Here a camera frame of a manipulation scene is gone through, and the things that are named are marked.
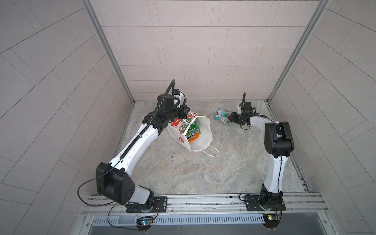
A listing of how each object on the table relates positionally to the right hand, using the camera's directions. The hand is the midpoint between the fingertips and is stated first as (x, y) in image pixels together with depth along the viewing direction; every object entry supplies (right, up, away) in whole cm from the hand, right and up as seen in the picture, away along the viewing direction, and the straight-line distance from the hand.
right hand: (231, 117), depth 105 cm
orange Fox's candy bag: (-26, -12, -15) cm, 32 cm away
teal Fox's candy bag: (-6, +1, 0) cm, 6 cm away
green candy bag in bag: (-27, -6, -16) cm, 32 cm away
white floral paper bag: (-35, -6, -26) cm, 44 cm away
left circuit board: (-49, -46, -40) cm, 78 cm away
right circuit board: (+10, -48, -37) cm, 61 cm away
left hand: (-27, +6, -30) cm, 41 cm away
